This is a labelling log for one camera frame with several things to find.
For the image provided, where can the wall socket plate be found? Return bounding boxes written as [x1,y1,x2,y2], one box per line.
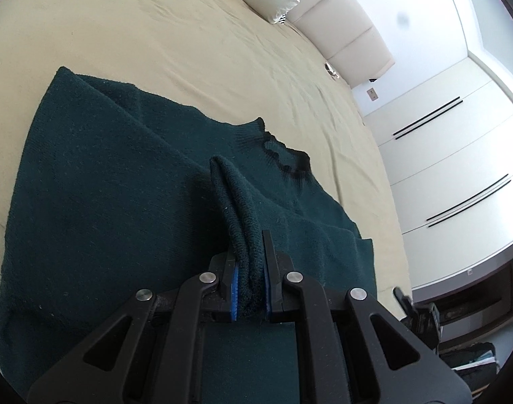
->
[367,89,379,101]

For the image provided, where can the beige bed sheet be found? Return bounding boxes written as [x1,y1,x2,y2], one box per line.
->
[0,0,411,310]

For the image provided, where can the small item on bed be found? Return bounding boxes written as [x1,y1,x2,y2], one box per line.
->
[324,62,341,79]

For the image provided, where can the black tripod equipment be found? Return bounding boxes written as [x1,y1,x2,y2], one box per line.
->
[392,287,442,353]

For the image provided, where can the dark green knit sweater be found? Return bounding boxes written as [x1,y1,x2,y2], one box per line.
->
[0,68,377,403]

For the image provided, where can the beige padded headboard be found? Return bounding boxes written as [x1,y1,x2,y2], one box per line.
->
[287,0,394,88]

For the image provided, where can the white wardrobe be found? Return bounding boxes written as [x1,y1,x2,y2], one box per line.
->
[364,58,513,290]

